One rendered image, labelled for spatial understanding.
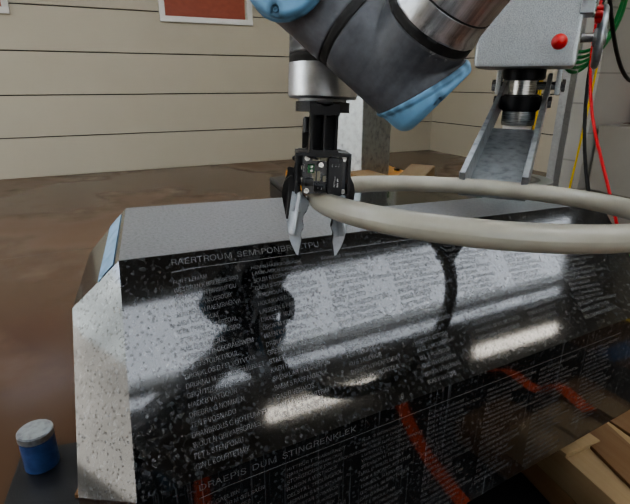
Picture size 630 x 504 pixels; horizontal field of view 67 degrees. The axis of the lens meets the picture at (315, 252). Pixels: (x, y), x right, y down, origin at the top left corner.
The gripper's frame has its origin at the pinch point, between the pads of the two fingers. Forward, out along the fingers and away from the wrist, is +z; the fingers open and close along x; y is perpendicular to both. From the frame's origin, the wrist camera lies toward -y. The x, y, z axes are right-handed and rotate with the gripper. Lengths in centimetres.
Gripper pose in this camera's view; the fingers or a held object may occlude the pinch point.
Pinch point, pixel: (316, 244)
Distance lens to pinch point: 69.5
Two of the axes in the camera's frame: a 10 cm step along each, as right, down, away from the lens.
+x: 10.0, 0.2, 0.7
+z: -0.4, 9.6, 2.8
